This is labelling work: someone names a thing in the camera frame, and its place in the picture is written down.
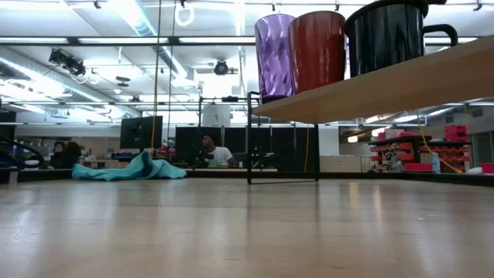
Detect purple plastic tumbler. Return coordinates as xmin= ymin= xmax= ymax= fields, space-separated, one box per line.
xmin=253 ymin=13 xmax=298 ymax=104

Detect red mug white inside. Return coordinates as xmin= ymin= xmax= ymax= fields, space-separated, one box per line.
xmin=288 ymin=10 xmax=347 ymax=95

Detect black enamel mug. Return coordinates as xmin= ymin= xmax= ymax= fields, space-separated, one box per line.
xmin=343 ymin=0 xmax=459 ymax=78

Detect wooden shelf black metal legs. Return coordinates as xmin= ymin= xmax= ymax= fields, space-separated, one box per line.
xmin=245 ymin=34 xmax=494 ymax=185

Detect person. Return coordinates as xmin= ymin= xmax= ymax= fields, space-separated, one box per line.
xmin=47 ymin=141 xmax=67 ymax=170
xmin=63 ymin=141 xmax=84 ymax=168
xmin=201 ymin=134 xmax=239 ymax=168

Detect white box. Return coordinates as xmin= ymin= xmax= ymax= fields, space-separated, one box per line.
xmin=201 ymin=103 xmax=232 ymax=129

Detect beige cabinet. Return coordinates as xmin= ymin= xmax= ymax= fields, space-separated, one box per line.
xmin=319 ymin=154 xmax=367 ymax=174

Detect black monitor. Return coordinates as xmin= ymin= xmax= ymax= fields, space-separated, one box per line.
xmin=119 ymin=115 xmax=164 ymax=151

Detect blue cloth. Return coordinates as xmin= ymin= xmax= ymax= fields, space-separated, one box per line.
xmin=71 ymin=150 xmax=188 ymax=182

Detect storage rack grey orange bins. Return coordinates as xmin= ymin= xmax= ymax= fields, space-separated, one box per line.
xmin=368 ymin=134 xmax=433 ymax=173

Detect red bin rack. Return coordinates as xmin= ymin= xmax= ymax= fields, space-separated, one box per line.
xmin=418 ymin=124 xmax=472 ymax=174

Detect thin yellow hanging cable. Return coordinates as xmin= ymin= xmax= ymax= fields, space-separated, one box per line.
xmin=304 ymin=127 xmax=310 ymax=173

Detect round black ceiling camera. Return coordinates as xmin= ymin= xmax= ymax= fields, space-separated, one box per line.
xmin=213 ymin=59 xmax=230 ymax=76

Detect hanging yellow black cable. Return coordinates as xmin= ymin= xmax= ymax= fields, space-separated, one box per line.
xmin=149 ymin=0 xmax=163 ymax=158

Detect white hanging ring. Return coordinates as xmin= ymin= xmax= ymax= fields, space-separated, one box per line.
xmin=174 ymin=1 xmax=196 ymax=28

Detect black metal table frame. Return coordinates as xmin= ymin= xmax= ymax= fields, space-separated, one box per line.
xmin=0 ymin=166 xmax=494 ymax=188

